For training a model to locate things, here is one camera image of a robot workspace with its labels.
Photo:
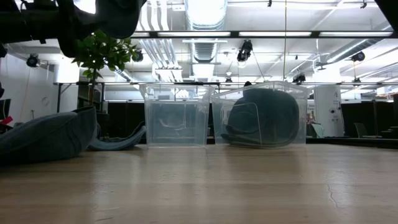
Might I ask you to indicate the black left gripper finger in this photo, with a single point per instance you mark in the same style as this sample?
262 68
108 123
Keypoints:
91 25

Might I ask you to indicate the grey-blue cap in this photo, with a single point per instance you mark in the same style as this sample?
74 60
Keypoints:
46 137

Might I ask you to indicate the dark cap pale underbrim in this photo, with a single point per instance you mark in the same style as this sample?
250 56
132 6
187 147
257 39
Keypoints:
273 115

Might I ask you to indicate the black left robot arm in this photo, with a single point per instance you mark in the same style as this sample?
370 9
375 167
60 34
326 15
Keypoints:
12 25

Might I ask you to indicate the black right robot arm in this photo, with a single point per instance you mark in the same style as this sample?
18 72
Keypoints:
390 9

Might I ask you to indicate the green leafy plant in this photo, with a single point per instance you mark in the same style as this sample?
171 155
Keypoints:
99 53

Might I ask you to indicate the dark shelving unit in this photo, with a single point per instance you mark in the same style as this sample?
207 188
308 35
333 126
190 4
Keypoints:
84 99

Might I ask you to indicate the white ceiling pipe bundle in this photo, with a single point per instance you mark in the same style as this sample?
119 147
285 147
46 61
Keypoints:
161 53

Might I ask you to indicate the black partition panel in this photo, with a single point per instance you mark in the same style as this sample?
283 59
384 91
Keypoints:
367 115
124 115

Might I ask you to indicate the dark computer monitor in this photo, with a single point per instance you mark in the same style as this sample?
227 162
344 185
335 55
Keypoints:
4 109

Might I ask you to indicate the black plant pot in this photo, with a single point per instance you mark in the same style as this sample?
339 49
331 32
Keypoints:
102 124

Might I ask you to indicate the red flat object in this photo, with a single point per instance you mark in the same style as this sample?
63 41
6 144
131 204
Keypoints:
6 120

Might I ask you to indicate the clear plastic bin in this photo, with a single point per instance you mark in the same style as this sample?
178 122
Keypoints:
175 124
304 118

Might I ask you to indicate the small black ceiling lamp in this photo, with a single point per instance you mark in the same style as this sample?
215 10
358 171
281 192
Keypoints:
228 80
356 80

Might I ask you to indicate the pale green chair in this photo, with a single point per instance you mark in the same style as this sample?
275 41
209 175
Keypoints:
317 130

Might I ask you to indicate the white round column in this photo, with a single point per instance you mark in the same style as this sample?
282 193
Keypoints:
328 109

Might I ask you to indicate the dark low bench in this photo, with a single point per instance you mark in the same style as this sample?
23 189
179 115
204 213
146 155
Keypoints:
351 141

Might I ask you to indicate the dark office chair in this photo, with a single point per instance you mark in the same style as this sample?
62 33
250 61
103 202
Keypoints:
360 130

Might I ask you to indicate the white wall cabinet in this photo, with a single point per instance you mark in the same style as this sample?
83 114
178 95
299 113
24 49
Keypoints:
66 73

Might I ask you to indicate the round silver ceiling duct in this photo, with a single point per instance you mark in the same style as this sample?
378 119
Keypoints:
205 12

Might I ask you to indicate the grey ceiling duct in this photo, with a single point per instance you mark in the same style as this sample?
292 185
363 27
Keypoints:
348 49

